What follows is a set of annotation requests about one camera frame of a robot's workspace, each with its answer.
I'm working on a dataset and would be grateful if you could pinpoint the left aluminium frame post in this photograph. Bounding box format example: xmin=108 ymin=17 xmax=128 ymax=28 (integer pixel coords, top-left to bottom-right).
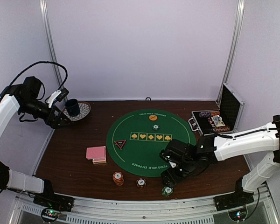
xmin=39 ymin=0 xmax=63 ymax=87

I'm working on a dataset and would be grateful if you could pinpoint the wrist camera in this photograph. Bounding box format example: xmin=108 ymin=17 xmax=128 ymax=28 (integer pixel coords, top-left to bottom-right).
xmin=159 ymin=139 xmax=196 ymax=164
xmin=45 ymin=88 xmax=69 ymax=108

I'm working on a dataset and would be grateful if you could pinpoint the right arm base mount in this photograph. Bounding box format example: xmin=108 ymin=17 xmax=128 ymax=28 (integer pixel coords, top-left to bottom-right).
xmin=214 ymin=193 xmax=254 ymax=211

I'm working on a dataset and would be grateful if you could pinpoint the green round poker mat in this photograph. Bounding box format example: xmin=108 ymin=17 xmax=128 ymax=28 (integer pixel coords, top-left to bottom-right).
xmin=106 ymin=109 xmax=196 ymax=177

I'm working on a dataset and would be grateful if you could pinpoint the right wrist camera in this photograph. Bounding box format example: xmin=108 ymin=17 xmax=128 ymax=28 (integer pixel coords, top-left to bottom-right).
xmin=159 ymin=139 xmax=196 ymax=164

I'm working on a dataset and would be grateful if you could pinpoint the blue ceramic mug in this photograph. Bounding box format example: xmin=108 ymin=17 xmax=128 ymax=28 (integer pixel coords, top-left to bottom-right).
xmin=65 ymin=98 xmax=80 ymax=117

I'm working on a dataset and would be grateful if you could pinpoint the floral patterned plate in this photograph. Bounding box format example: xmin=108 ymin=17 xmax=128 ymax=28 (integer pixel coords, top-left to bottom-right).
xmin=63 ymin=101 xmax=91 ymax=122

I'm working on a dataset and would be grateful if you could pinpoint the red backed card deck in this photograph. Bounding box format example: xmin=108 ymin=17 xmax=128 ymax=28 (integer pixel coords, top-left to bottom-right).
xmin=86 ymin=146 xmax=106 ymax=160

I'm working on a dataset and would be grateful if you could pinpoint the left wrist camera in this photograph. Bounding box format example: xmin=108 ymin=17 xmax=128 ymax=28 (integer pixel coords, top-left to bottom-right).
xmin=45 ymin=88 xmax=69 ymax=108

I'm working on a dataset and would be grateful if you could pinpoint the aluminium poker chip case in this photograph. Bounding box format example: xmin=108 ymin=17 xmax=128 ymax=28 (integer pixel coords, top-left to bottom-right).
xmin=188 ymin=84 xmax=245 ymax=136

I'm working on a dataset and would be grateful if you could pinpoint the green chip stack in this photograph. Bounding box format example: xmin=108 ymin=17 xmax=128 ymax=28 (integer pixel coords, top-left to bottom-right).
xmin=161 ymin=186 xmax=174 ymax=197

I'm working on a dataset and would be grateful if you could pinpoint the aluminium frame post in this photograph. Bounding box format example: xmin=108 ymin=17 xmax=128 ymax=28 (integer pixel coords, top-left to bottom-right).
xmin=39 ymin=0 xmax=63 ymax=87
xmin=217 ymin=0 xmax=245 ymax=105

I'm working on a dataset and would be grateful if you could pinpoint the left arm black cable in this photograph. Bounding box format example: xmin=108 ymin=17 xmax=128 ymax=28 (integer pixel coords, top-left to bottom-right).
xmin=8 ymin=61 xmax=68 ymax=93

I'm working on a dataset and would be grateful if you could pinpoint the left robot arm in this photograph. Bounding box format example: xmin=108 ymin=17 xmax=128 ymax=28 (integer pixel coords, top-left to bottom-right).
xmin=0 ymin=77 xmax=71 ymax=207

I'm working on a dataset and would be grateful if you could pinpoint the red five chip stack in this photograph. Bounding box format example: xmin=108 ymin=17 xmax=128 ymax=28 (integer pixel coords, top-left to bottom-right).
xmin=112 ymin=171 xmax=124 ymax=186

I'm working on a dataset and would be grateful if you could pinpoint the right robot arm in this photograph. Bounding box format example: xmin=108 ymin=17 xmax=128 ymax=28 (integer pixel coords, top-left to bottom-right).
xmin=160 ymin=115 xmax=280 ymax=206

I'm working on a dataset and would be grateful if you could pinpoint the black hundred chip stack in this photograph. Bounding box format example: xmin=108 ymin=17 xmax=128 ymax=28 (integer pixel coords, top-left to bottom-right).
xmin=136 ymin=178 xmax=147 ymax=189

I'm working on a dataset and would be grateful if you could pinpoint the gold playing card box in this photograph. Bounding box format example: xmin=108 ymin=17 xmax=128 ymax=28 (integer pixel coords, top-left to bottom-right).
xmin=92 ymin=158 xmax=106 ymax=165

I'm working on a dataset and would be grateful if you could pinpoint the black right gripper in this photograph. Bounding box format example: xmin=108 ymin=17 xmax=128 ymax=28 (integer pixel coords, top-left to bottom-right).
xmin=161 ymin=160 xmax=197 ymax=189

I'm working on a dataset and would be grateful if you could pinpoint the black red triangle button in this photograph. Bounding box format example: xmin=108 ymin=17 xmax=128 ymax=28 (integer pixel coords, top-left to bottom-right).
xmin=114 ymin=140 xmax=126 ymax=150

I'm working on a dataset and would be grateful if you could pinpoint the aluminium front rail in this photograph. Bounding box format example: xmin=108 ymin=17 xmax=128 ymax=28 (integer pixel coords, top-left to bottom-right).
xmin=11 ymin=179 xmax=280 ymax=224

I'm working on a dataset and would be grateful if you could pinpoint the orange big blind button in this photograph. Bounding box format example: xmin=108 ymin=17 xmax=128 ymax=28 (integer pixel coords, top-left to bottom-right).
xmin=149 ymin=115 xmax=158 ymax=121

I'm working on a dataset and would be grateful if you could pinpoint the right aluminium frame post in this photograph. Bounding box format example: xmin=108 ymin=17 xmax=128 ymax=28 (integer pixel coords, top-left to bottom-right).
xmin=217 ymin=0 xmax=245 ymax=105

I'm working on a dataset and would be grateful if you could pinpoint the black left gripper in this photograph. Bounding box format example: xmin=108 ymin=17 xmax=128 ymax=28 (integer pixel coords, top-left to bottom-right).
xmin=19 ymin=97 xmax=73 ymax=129

